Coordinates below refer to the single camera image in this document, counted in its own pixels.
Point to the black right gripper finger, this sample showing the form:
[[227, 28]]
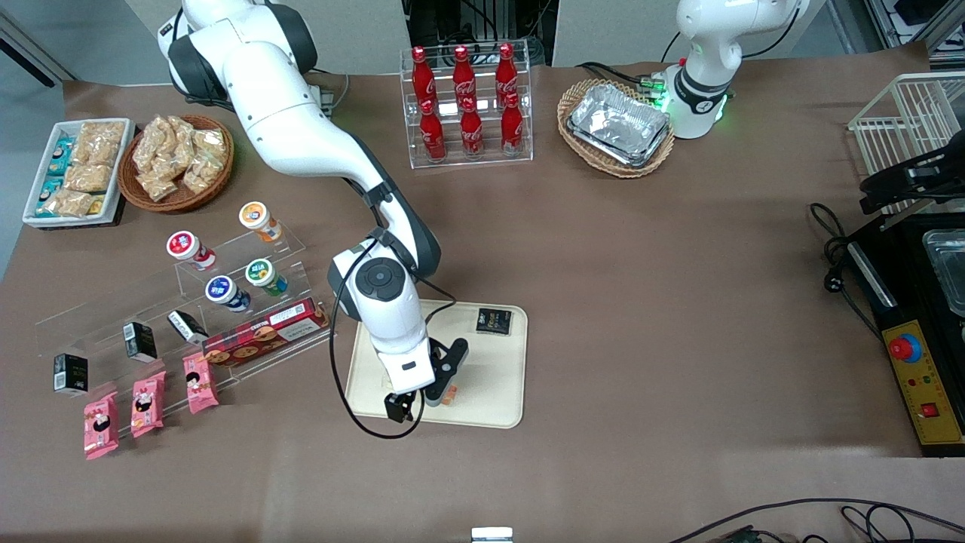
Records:
[[434, 397]]

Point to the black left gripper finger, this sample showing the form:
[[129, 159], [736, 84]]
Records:
[[886, 203], [886, 182]]

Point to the orange sandwich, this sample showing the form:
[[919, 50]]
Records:
[[450, 395]]

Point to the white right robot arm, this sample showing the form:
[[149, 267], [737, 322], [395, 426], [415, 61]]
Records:
[[286, 113]]

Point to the beige plastic tray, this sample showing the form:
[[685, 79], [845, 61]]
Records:
[[490, 377]]

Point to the metal tray in machine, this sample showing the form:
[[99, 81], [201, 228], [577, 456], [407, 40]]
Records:
[[950, 271]]

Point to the aluminium foil tray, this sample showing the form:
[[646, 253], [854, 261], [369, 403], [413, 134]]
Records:
[[618, 121]]

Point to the white rectangular snack tray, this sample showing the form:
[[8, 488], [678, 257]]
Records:
[[117, 188]]

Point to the black snack packet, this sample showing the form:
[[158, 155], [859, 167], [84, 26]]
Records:
[[494, 321]]

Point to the black machine with yellow panel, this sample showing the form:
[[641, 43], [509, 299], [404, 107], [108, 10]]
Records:
[[916, 302]]

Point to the red emergency stop button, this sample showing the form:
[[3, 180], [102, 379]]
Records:
[[905, 348]]

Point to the red cookie box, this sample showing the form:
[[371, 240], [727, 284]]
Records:
[[264, 333]]

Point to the clear acrylic stepped stand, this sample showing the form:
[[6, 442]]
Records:
[[249, 347]]

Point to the clear acrylic bottle rack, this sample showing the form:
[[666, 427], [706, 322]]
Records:
[[467, 162]]

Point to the green lid cup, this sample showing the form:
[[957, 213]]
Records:
[[264, 274]]

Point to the red cola bottle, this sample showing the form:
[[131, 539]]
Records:
[[423, 79], [472, 132], [433, 136], [512, 127], [464, 75], [506, 74]]

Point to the pink snack packet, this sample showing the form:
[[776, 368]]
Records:
[[148, 405], [201, 385], [101, 427]]

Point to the blue lid cup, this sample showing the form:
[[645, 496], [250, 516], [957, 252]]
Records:
[[225, 291]]

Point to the orange lid cup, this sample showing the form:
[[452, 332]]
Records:
[[258, 217]]

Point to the light wicker basket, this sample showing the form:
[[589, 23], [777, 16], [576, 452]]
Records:
[[580, 154]]

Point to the small black box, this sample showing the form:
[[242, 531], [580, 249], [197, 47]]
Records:
[[70, 375], [140, 342], [187, 327]]

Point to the red lid cup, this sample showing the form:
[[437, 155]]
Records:
[[187, 247]]

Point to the clear bag of tan snacks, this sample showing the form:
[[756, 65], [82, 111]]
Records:
[[181, 132], [157, 185], [209, 143], [151, 143], [202, 175]]

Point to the narrow white partition panel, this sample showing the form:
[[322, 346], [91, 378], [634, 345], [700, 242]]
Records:
[[614, 30]]

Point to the wide white partition panel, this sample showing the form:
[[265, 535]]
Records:
[[354, 38]]

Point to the brown wicker basket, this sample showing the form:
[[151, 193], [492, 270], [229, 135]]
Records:
[[132, 197]]

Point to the small yellow snack pack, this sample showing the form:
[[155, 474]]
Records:
[[96, 207]]

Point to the tan cracker bag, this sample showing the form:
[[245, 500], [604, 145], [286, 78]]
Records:
[[89, 178], [69, 204], [98, 153], [104, 131]]

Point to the small blue snack pack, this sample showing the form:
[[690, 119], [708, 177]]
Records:
[[50, 188], [44, 208], [59, 166], [65, 145]]

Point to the metal frame shelf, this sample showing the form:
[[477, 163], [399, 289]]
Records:
[[912, 23]]

